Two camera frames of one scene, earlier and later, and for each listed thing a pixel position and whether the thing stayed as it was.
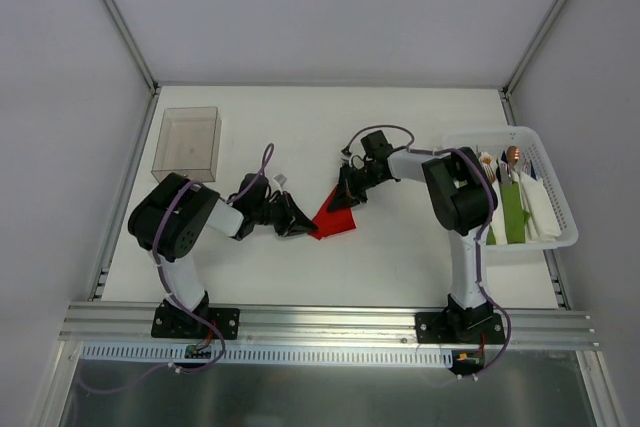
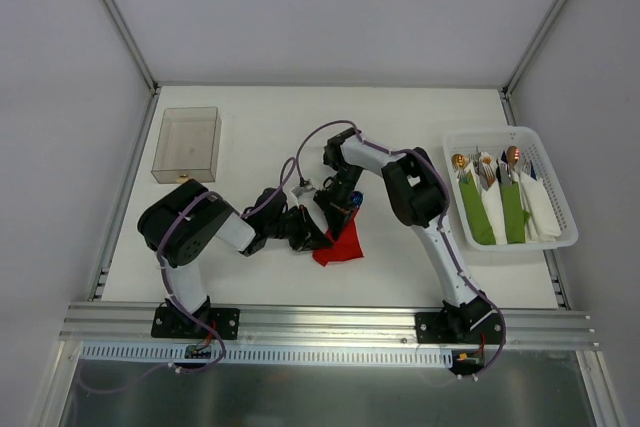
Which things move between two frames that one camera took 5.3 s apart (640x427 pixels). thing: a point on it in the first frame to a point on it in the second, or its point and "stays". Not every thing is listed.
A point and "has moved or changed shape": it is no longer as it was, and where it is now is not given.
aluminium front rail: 128,323 stays
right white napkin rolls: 542,223 stays
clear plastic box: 188,143 stays
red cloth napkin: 331,222 has moved or changed shape
